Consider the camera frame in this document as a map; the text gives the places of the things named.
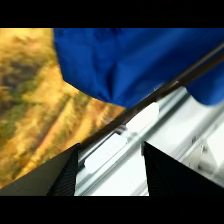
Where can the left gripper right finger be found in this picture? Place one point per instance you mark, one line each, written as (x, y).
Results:
(180, 173)

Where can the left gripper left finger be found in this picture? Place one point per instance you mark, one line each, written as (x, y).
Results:
(46, 176)

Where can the blue long-sleeved shirt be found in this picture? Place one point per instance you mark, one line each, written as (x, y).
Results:
(133, 63)

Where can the silver frame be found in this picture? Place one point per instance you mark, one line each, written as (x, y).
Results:
(160, 150)

